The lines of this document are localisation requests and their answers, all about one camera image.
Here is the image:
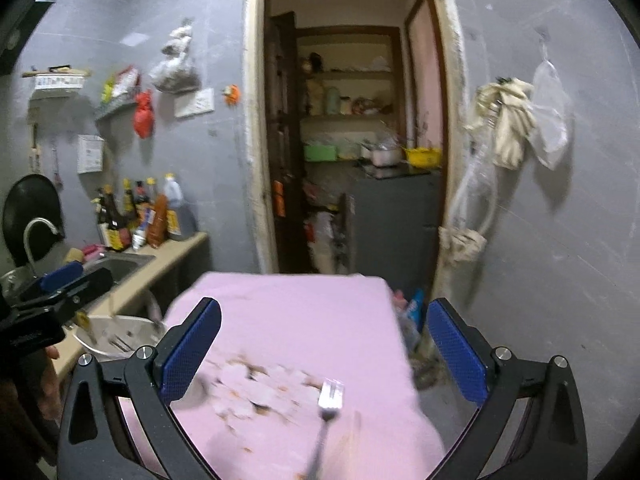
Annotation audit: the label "orange plug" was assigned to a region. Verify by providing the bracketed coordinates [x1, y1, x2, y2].
[222, 84, 241, 106]

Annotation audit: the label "clear oil bottle yellow cap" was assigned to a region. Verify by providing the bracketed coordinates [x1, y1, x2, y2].
[163, 174, 196, 240]

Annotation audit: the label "person's left hand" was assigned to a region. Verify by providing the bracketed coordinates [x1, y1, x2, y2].
[36, 346, 62, 422]

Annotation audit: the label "yellow basin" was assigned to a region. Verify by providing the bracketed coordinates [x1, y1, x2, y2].
[405, 148, 442, 169]

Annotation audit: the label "steel fork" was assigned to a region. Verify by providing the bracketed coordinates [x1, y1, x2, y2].
[305, 379, 345, 480]

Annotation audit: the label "steel faucet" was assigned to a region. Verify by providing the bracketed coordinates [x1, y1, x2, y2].
[23, 217, 60, 278]

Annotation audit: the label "white wall socket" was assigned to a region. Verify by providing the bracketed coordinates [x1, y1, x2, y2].
[174, 88, 215, 118]

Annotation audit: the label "hanging bag of garlic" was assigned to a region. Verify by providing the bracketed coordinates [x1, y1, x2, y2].
[149, 18, 200, 94]

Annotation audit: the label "beige kitchen counter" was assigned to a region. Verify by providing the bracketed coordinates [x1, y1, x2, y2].
[53, 232, 208, 379]

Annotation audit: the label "red plastic bag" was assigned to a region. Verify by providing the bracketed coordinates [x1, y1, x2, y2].
[132, 90, 154, 139]

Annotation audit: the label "white wall box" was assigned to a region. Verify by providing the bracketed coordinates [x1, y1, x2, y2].
[77, 134, 104, 174]

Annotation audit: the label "dark grey cabinet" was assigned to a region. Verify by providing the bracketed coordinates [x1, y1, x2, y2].
[347, 165, 440, 297]

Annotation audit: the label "white hose with rag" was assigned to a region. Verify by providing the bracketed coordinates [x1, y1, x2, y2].
[438, 129, 500, 266]

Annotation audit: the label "black wok pan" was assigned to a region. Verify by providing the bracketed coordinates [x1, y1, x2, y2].
[2, 174, 65, 266]

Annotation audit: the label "green box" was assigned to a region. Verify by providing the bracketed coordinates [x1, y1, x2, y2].
[304, 144, 337, 162]

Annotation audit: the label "grey wall rack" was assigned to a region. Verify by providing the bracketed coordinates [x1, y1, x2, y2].
[94, 94, 137, 122]

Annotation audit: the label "white wall basket shelf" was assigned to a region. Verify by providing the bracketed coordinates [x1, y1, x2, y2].
[22, 66, 92, 100]

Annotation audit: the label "pink floral table cloth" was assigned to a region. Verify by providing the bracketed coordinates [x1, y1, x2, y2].
[119, 271, 446, 480]

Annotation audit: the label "metal pot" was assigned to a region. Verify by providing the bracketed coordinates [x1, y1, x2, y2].
[360, 143, 402, 168]

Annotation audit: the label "cream rubber gloves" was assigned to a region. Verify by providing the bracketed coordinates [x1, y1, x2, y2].
[464, 78, 537, 170]

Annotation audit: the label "dark soy sauce bottle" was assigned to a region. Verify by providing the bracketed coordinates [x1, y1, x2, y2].
[103, 184, 131, 252]

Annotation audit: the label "wooden door frame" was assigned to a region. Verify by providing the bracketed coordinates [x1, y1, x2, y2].
[241, 0, 469, 274]

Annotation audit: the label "clear hanging plastic bag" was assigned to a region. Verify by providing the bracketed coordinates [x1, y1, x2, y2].
[528, 39, 572, 170]

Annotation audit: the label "white utensil holder cup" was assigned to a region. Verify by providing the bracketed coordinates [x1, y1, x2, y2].
[74, 315, 166, 362]

